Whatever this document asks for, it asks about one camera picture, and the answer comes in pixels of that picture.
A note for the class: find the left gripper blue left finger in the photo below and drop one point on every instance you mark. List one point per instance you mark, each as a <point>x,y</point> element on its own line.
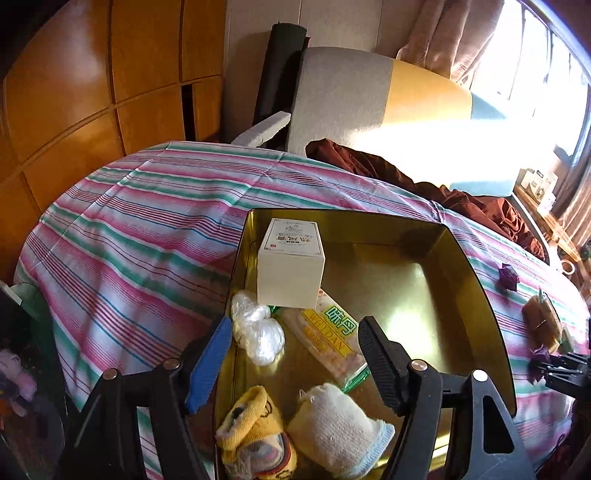
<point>206,365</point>

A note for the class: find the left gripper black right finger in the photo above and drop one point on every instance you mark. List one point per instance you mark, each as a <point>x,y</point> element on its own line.
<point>388,362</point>

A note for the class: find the clear plastic bag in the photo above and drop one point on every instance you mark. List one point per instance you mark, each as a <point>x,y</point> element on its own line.
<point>254,330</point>

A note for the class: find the Weidan cracker packet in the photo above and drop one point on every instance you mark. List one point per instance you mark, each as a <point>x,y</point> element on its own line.
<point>331,335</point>

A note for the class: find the white square box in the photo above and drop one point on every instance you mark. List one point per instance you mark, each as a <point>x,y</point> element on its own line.
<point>290,264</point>

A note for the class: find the purple-ended cracker packet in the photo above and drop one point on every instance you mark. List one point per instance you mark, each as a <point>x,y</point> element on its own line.
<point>544,329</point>

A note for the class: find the yellow patterned sock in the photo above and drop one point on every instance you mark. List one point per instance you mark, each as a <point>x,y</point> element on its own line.
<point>253,442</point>

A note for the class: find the white knitted sock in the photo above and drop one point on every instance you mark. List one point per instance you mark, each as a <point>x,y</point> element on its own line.
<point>334,432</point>

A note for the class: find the striped bed sheet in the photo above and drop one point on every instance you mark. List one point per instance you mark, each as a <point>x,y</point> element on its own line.
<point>134,261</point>

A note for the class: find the brown blanket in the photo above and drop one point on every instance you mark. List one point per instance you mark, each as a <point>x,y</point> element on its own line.
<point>495,213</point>

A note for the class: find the wooden bedside table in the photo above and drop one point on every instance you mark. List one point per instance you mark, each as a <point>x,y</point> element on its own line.
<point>559,250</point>

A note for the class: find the wooden wardrobe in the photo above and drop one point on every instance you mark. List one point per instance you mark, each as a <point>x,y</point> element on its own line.
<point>100,80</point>

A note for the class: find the beige curtain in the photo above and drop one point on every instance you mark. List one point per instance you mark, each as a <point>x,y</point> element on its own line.
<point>448,38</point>

